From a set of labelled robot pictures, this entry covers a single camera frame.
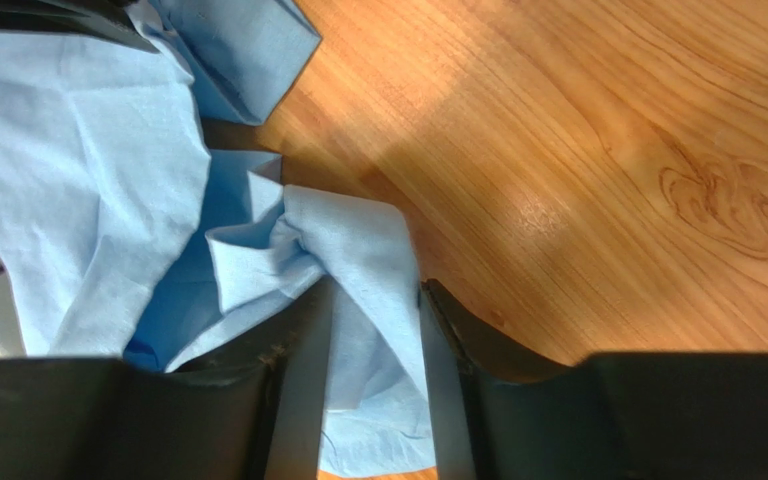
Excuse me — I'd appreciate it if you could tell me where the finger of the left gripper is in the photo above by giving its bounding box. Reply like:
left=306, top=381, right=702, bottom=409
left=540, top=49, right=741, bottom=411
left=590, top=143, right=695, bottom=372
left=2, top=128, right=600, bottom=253
left=0, top=0, right=156, bottom=53

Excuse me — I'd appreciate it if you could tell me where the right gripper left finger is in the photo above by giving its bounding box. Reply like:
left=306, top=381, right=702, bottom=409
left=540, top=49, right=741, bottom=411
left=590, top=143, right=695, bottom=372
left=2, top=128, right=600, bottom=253
left=0, top=277, right=335, bottom=479

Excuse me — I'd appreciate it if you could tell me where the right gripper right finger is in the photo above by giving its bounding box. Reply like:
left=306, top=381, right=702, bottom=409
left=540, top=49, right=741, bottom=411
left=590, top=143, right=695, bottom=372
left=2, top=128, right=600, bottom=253
left=421, top=280, right=768, bottom=479

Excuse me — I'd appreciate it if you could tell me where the light blue long sleeve shirt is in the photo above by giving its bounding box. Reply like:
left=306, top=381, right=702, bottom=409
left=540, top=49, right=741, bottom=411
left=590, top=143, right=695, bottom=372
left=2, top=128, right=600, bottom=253
left=0, top=1, right=436, bottom=478

